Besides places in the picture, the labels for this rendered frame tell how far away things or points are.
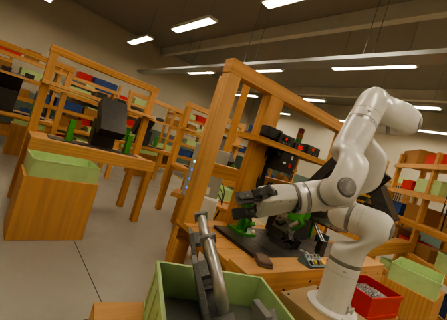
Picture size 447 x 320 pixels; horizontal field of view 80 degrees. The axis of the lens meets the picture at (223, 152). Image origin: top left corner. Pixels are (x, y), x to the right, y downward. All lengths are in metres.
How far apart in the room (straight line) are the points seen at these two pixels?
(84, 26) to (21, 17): 1.77
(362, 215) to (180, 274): 0.69
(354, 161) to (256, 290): 0.65
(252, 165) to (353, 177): 1.25
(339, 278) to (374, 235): 0.21
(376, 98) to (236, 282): 0.79
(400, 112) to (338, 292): 0.68
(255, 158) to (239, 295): 1.03
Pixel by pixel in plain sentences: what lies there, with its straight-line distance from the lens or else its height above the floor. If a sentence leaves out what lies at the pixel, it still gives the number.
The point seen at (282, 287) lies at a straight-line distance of 1.51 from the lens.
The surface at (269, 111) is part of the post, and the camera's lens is 1.92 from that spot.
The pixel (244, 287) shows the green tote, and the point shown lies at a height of 0.92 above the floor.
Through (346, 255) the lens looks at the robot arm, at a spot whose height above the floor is 1.15.
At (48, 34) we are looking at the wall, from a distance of 11.09.
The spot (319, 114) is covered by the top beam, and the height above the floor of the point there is 1.90.
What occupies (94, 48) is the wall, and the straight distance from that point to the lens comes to 11.31.
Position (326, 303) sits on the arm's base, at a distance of 1.22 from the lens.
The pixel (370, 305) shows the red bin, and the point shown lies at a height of 0.89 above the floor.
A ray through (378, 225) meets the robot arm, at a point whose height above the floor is 1.29.
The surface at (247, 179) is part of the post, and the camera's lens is 1.90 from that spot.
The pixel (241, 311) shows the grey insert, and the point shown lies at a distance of 1.12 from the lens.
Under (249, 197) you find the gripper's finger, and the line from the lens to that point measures 0.66.
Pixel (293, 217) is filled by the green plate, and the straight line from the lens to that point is 1.87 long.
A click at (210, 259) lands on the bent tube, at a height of 1.14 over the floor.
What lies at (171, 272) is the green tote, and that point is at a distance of 1.02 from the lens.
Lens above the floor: 1.39
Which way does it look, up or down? 1 degrees down
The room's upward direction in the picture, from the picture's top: 17 degrees clockwise
